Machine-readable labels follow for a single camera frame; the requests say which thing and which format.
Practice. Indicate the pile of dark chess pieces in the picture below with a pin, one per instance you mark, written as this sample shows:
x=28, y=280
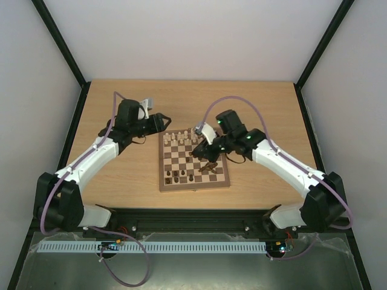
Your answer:
x=211, y=167

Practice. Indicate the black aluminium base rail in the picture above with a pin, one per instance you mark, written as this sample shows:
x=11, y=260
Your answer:
x=135, y=222

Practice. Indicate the row of light chess pieces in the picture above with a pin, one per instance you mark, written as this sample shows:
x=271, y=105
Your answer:
x=181, y=137

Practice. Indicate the light blue slotted cable duct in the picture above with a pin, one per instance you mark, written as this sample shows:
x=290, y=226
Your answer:
x=153, y=247

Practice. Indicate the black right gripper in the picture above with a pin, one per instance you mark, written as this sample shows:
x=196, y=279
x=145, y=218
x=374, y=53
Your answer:
x=206, y=150

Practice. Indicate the black frame post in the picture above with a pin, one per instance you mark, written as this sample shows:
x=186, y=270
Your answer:
x=325, y=40
x=60, y=42

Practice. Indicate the black frame post left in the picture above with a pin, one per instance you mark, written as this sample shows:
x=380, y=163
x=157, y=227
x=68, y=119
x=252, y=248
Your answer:
x=60, y=42

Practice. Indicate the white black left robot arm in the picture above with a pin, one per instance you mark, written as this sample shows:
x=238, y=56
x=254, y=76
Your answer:
x=58, y=201

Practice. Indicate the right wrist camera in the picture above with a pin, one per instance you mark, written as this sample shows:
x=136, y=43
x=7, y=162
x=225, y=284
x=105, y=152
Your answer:
x=206, y=131

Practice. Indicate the black frame post right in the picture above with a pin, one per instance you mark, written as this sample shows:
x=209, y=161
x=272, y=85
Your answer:
x=325, y=40

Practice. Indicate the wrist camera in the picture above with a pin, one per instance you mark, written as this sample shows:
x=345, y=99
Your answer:
x=145, y=106
x=206, y=131

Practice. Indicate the wooden chess board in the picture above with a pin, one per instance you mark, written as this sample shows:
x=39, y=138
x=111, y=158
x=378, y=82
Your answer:
x=178, y=158

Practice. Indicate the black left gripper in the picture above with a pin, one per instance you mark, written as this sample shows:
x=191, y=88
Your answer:
x=157, y=124

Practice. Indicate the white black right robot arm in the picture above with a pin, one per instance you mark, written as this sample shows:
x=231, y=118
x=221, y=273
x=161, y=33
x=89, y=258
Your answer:
x=322, y=193

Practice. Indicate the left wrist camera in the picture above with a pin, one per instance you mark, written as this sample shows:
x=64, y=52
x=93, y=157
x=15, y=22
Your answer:
x=145, y=106

